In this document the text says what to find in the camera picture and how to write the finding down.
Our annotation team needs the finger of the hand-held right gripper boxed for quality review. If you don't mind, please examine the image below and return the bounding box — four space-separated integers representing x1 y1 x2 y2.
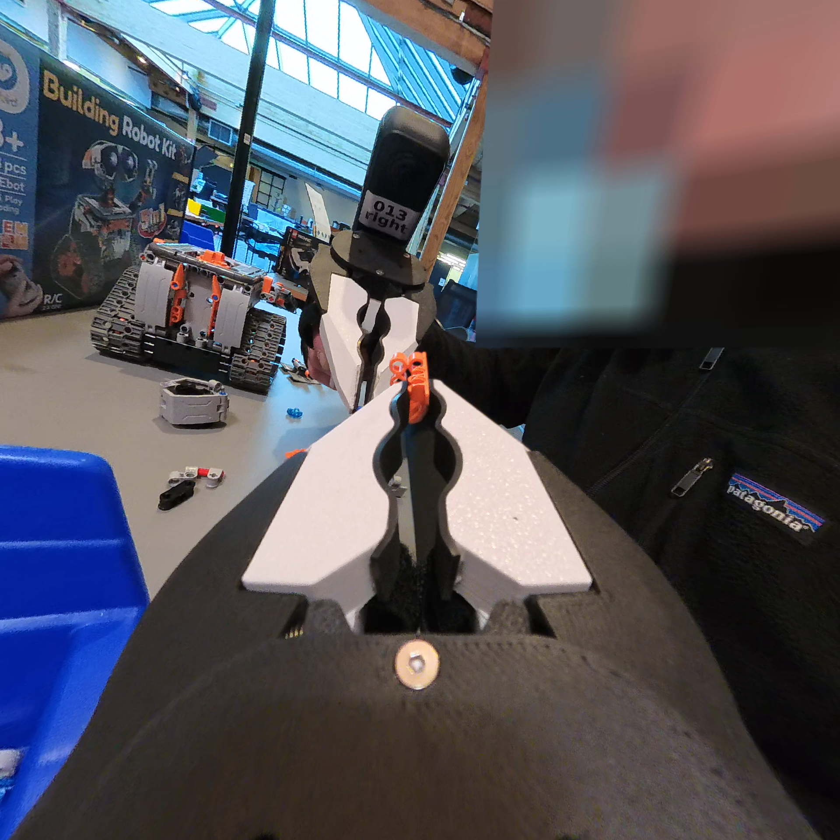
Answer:
325 273 376 413
363 297 422 403

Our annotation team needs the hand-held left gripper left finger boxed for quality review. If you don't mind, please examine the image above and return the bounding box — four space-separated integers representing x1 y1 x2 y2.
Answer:
240 382 409 632

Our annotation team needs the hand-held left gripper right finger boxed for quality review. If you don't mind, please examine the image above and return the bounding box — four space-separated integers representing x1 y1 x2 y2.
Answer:
428 381 595 635

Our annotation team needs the orange brick connector piece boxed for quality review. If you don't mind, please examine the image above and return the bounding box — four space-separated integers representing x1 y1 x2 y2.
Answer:
389 351 432 422

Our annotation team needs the grey toy brick assembly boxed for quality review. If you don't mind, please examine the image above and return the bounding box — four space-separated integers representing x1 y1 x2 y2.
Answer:
159 377 232 429

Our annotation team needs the person's right forearm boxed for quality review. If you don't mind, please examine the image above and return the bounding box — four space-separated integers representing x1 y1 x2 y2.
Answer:
419 323 560 431

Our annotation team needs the person's right hand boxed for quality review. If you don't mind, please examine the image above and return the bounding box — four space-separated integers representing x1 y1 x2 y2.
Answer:
305 328 339 389

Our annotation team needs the black car kit box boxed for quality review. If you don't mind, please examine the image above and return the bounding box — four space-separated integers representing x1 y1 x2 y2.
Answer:
270 226 330 281

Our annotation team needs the tracked toy robot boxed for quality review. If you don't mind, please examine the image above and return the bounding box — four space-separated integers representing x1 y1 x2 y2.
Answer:
89 240 291 396

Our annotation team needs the black vertical pole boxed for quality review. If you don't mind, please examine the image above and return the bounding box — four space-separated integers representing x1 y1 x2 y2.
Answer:
219 0 278 258

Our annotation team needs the blue plastic bin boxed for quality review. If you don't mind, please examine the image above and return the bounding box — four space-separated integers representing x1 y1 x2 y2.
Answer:
180 219 222 255
0 444 152 840

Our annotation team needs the robot kit box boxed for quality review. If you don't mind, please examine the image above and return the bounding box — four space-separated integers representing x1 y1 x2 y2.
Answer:
0 18 198 322

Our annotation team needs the wooden post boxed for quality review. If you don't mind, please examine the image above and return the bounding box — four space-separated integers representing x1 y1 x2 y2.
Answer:
419 51 491 278

